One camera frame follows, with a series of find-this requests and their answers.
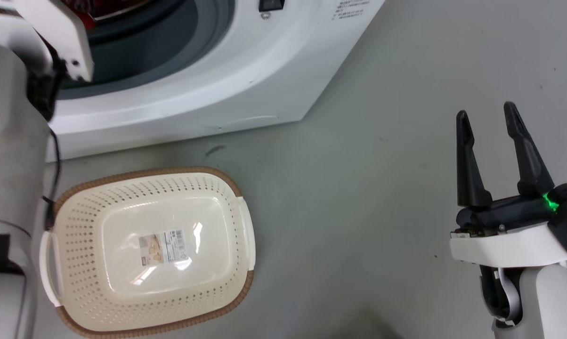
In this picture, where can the red clothing item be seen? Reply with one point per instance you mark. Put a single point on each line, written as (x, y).
(75, 8)

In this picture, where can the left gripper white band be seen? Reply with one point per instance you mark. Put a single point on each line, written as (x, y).
(52, 23)

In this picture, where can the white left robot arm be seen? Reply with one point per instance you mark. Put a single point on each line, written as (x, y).
(10, 165)

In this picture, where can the right gripper dark white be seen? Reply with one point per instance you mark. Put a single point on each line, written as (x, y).
(509, 245)

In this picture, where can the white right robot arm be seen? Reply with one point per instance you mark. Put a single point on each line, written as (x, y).
(552, 306)

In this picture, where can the paper product sticker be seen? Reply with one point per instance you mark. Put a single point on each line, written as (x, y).
(166, 246)

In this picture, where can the grey rubber door seal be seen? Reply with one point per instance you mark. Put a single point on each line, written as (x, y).
(170, 42)

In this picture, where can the white washing machine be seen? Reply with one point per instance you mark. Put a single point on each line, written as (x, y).
(246, 70)

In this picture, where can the cream perforated laundry basket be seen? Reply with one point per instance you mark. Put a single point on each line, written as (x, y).
(123, 202)

